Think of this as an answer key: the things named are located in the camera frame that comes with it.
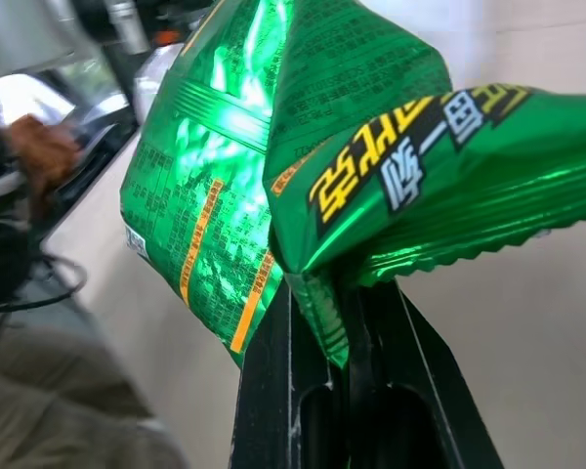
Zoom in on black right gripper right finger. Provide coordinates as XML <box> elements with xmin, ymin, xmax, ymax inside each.
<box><xmin>345</xmin><ymin>277</ymin><xmax>505</xmax><ymax>469</ymax></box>

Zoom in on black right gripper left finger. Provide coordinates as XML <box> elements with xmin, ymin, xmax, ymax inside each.
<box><xmin>229</xmin><ymin>277</ymin><xmax>347</xmax><ymax>469</ymax></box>

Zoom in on green foil snack bag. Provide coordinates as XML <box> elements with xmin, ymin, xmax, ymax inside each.
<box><xmin>119</xmin><ymin>0</ymin><xmax>586</xmax><ymax>368</ymax></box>

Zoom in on silver foil bag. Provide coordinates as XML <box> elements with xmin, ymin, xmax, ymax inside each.
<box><xmin>133</xmin><ymin>42</ymin><xmax>189</xmax><ymax>126</ymax></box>

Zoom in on person's bare hand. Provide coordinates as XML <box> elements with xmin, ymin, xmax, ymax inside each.
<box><xmin>8</xmin><ymin>114</ymin><xmax>85</xmax><ymax>199</ymax></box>

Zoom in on person's khaki trousers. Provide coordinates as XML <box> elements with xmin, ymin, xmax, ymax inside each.
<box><xmin>0</xmin><ymin>320</ymin><xmax>189</xmax><ymax>469</ymax></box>

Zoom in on person's white sleeve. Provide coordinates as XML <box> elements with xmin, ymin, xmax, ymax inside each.
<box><xmin>0</xmin><ymin>0</ymin><xmax>106</xmax><ymax>82</ymax></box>

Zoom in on black cable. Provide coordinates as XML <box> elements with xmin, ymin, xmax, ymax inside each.
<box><xmin>0</xmin><ymin>222</ymin><xmax>88</xmax><ymax>317</ymax></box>

